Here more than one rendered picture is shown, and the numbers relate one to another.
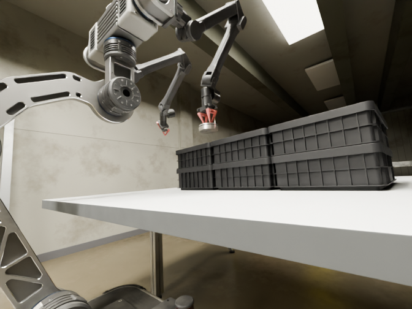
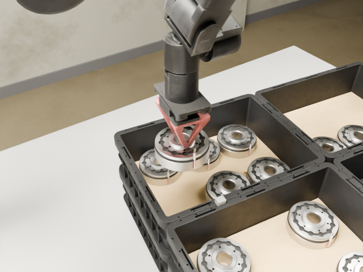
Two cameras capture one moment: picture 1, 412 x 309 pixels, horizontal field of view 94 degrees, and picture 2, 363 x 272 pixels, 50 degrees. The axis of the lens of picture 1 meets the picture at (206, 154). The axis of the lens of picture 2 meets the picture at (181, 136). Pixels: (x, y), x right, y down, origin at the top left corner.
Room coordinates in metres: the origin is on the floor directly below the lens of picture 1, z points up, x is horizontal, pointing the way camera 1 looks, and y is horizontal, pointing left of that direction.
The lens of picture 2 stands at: (0.49, -0.18, 1.51)
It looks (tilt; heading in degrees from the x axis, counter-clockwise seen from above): 40 degrees down; 17
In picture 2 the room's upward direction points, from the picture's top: straight up
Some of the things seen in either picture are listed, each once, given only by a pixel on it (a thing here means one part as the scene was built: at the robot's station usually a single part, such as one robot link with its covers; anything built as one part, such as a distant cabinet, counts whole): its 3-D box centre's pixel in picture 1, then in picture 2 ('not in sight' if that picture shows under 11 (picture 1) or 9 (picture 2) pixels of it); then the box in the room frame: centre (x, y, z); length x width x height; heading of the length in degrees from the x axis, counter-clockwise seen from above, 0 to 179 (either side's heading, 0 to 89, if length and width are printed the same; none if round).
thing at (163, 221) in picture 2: (216, 151); (215, 149); (1.15, -0.06, 0.92); 0.40 x 0.30 x 0.02; 133
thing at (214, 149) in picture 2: not in sight; (200, 149); (1.20, -0.01, 0.86); 0.10 x 0.10 x 0.01
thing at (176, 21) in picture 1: (175, 15); not in sight; (0.73, 0.10, 1.45); 0.09 x 0.08 x 0.12; 51
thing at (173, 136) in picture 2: not in sight; (181, 139); (1.02, -0.02, 1.05); 0.05 x 0.05 x 0.01
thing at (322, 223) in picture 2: not in sight; (313, 218); (1.06, -0.30, 0.86); 0.05 x 0.05 x 0.01
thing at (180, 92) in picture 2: (206, 104); (181, 85); (1.02, -0.02, 1.16); 0.10 x 0.07 x 0.07; 42
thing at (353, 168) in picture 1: (335, 170); not in sight; (0.71, -0.47, 0.76); 0.40 x 0.30 x 0.12; 133
